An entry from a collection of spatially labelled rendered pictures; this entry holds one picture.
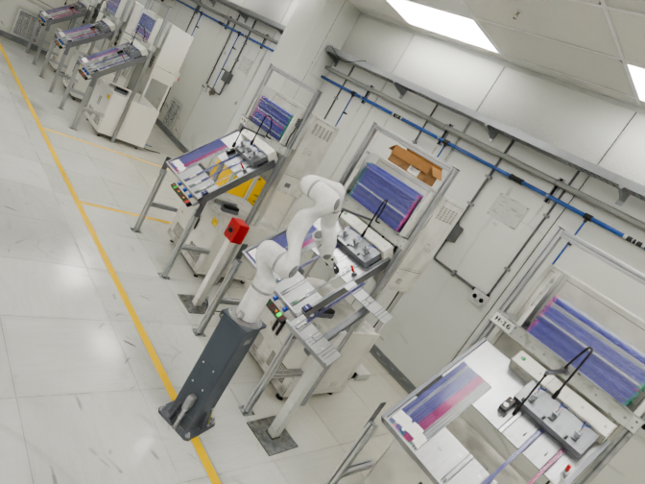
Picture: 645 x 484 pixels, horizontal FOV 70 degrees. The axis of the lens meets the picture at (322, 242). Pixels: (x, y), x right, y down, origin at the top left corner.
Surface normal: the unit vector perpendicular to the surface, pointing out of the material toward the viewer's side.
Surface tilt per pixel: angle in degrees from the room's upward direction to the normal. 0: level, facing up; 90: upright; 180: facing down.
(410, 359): 90
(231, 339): 90
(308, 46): 90
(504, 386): 44
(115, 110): 90
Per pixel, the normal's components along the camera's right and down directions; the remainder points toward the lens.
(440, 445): -0.10, -0.72
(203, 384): -0.42, 0.01
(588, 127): -0.65, -0.18
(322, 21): 0.57, 0.53
